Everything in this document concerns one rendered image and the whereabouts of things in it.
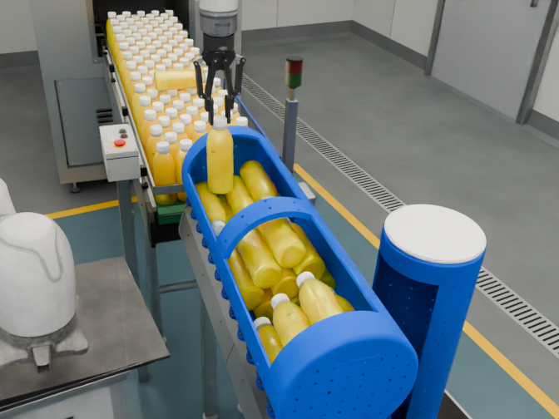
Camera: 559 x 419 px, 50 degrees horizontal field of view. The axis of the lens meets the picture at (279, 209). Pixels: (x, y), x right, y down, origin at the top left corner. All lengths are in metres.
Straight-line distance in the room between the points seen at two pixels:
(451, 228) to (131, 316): 0.90
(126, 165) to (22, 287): 0.78
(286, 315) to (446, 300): 0.61
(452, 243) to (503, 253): 1.93
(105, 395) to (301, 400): 0.46
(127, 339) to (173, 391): 1.24
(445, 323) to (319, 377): 0.74
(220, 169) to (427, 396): 0.94
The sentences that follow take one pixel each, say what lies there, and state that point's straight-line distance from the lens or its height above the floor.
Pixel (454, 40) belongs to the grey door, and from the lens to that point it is 5.75.
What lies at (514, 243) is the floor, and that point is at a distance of 3.72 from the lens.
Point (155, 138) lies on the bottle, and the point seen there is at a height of 1.07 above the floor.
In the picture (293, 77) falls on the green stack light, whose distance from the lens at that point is 2.21.
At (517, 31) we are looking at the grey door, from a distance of 5.25.
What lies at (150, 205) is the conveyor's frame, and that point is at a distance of 2.00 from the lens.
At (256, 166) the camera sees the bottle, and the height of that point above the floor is 1.14.
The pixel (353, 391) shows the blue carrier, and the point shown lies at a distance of 1.16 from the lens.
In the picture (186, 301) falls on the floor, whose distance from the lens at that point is 2.97.
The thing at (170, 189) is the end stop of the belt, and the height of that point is 0.97.
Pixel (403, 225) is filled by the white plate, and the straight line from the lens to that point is 1.72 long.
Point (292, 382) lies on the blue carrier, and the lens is 1.08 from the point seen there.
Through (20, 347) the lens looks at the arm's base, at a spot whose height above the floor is 1.06.
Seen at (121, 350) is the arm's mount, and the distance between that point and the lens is 1.35.
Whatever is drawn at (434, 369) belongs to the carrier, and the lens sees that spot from 1.89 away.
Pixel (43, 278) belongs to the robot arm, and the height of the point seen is 1.22.
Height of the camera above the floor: 1.97
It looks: 33 degrees down
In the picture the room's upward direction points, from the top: 3 degrees clockwise
